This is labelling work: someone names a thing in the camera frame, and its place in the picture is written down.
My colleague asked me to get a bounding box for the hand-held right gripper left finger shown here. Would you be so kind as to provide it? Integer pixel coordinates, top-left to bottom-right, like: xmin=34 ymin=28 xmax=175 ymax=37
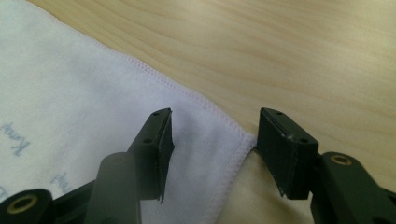
xmin=126 ymin=107 xmax=176 ymax=204

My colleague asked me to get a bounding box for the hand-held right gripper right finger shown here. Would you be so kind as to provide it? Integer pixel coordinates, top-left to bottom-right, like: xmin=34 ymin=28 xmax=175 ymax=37
xmin=255 ymin=106 xmax=320 ymax=201

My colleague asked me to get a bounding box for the white towel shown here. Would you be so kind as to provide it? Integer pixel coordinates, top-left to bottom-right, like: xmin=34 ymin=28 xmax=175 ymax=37
xmin=0 ymin=0 xmax=258 ymax=224

